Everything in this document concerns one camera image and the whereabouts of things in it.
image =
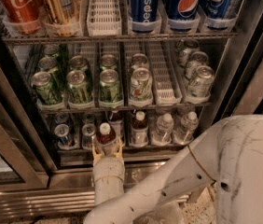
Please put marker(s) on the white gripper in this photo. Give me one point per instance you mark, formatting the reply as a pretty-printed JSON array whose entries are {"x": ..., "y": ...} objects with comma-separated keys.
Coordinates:
[{"x": 108, "y": 167}]

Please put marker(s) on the brown drink bottle white cap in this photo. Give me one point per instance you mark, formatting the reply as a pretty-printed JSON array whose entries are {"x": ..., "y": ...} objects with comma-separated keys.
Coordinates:
[{"x": 107, "y": 139}]

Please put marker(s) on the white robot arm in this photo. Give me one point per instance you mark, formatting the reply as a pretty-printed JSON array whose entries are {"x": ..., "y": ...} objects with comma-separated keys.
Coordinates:
[{"x": 230, "y": 153}]

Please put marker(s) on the brown bottle behind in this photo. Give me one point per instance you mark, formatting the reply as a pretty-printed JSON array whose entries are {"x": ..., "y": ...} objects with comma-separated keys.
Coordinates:
[{"x": 116, "y": 120}]

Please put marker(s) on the clear water bottle left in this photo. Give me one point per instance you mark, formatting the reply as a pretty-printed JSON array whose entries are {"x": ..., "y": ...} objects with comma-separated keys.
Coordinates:
[{"x": 163, "y": 130}]

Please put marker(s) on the clear water bottle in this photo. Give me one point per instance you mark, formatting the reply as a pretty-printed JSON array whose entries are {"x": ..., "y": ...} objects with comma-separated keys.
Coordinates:
[
  {"x": 185, "y": 129},
  {"x": 163, "y": 130}
]

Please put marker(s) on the clear water bottle right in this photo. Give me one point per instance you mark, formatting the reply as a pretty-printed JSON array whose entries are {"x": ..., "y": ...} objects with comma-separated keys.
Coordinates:
[{"x": 185, "y": 129}]

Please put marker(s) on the steel fridge cabinet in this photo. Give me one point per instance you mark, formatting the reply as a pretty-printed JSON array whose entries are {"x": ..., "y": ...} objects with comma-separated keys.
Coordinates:
[{"x": 40, "y": 176}]

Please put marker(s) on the silver blue can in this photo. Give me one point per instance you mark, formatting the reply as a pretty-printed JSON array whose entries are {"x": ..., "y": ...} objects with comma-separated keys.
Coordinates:
[
  {"x": 88, "y": 118},
  {"x": 63, "y": 133},
  {"x": 62, "y": 118},
  {"x": 88, "y": 134}
]

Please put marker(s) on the silver blue can front left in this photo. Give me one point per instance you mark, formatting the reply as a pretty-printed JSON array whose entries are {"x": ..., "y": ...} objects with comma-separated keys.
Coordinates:
[{"x": 63, "y": 133}]

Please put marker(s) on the silver blue can back left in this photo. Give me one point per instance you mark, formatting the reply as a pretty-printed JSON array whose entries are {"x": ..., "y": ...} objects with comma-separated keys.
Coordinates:
[{"x": 62, "y": 118}]

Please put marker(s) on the white green can front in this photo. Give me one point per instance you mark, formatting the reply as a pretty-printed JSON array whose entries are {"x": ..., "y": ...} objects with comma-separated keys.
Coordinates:
[{"x": 141, "y": 84}]

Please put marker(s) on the white green can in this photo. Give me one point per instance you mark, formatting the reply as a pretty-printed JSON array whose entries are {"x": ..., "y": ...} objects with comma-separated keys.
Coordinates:
[
  {"x": 139, "y": 60},
  {"x": 141, "y": 84}
]

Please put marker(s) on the empty white middle tray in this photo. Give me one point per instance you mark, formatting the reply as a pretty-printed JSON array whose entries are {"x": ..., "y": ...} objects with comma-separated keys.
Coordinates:
[{"x": 166, "y": 87}]

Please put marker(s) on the empty white tray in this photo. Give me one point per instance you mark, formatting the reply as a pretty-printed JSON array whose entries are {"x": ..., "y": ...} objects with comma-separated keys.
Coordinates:
[
  {"x": 166, "y": 87},
  {"x": 104, "y": 18}
]

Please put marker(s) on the green can front left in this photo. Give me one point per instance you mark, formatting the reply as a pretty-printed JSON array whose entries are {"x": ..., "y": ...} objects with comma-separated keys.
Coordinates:
[{"x": 46, "y": 89}]

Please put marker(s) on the white green can back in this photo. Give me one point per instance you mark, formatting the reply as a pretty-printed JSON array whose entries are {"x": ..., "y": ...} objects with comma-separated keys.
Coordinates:
[{"x": 139, "y": 60}]

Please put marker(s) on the green can middle left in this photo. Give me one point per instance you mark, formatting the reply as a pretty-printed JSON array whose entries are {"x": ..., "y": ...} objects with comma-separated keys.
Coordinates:
[{"x": 51, "y": 65}]

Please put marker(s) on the pale can right front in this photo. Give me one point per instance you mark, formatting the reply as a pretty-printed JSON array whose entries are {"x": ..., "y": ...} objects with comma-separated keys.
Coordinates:
[{"x": 201, "y": 81}]

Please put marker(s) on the pale can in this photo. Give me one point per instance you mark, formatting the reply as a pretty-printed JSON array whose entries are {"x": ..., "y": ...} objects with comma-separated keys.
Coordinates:
[
  {"x": 184, "y": 48},
  {"x": 196, "y": 59},
  {"x": 201, "y": 81}
]

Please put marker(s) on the green can back left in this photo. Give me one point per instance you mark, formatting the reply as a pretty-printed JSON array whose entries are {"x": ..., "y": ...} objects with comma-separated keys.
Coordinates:
[{"x": 59, "y": 52}]

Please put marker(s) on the pale can right middle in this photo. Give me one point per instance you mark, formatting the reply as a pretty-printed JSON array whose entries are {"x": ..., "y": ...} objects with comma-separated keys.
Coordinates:
[{"x": 196, "y": 59}]

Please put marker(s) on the empty white top tray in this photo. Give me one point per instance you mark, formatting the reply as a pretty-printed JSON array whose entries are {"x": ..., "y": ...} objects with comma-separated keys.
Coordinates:
[{"x": 104, "y": 18}]

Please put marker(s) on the pale can right back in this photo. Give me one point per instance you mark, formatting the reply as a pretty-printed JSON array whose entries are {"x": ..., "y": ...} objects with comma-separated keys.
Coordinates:
[{"x": 184, "y": 48}]

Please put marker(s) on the gold soda can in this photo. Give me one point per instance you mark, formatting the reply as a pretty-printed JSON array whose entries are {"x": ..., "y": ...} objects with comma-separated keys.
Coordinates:
[{"x": 62, "y": 18}]

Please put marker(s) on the blue Pepsi can left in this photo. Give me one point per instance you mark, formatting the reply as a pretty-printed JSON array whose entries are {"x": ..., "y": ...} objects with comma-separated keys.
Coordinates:
[{"x": 142, "y": 13}]

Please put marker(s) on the blue Pepsi can middle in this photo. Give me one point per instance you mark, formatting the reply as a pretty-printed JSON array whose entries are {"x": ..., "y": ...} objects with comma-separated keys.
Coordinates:
[{"x": 180, "y": 11}]

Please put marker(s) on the red Coca-Cola can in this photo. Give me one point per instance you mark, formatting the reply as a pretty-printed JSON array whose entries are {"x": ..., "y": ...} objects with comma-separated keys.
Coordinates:
[{"x": 23, "y": 12}]

